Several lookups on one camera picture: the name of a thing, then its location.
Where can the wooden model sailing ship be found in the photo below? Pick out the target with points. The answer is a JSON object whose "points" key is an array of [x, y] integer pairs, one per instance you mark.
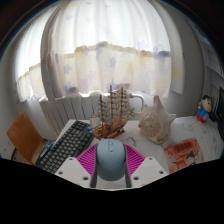
{"points": [[110, 126]]}

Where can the wooden chair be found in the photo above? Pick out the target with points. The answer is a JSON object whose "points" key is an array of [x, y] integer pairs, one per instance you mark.
{"points": [[25, 136]]}

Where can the white printed tablecloth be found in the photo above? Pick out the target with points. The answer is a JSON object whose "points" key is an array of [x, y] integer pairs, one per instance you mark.
{"points": [[193, 130]]}

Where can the large white conch shell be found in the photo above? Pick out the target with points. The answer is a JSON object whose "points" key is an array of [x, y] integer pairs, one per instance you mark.
{"points": [[155, 123]]}

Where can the sheer star-print curtain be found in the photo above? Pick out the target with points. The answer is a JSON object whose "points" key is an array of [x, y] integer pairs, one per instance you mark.
{"points": [[110, 43]]}

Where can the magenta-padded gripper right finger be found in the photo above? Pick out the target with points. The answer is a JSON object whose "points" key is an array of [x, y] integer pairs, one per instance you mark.
{"points": [[146, 168]]}

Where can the cartoon boy figurine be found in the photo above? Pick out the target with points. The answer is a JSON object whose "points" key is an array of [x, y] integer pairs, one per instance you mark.
{"points": [[203, 111]]}

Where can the dark mechanical keyboard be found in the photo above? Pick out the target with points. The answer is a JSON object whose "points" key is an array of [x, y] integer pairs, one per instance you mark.
{"points": [[68, 146]]}

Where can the light blue computer mouse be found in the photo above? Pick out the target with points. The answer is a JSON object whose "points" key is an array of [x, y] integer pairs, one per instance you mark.
{"points": [[110, 160]]}

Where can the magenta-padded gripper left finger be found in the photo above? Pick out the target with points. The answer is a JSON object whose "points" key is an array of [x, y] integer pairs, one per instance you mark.
{"points": [[75, 168]]}

